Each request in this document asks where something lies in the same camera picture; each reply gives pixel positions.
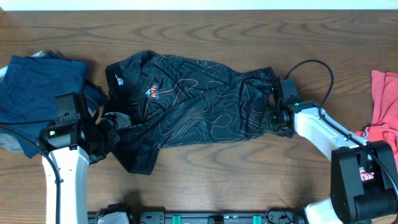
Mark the black patterned jersey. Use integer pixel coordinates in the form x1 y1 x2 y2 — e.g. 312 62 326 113
103 51 278 175

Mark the red printed t-shirt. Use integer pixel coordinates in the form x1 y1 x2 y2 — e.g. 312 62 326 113
354 70 398 166

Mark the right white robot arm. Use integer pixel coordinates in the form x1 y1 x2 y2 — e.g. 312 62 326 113
260 101 397 223

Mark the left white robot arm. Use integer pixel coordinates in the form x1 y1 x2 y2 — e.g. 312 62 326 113
39 113 130 224

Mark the folded navy blue garment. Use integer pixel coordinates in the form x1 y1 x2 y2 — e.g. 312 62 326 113
1 52 108 142

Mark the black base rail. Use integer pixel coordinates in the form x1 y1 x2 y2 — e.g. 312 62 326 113
88 203 307 224

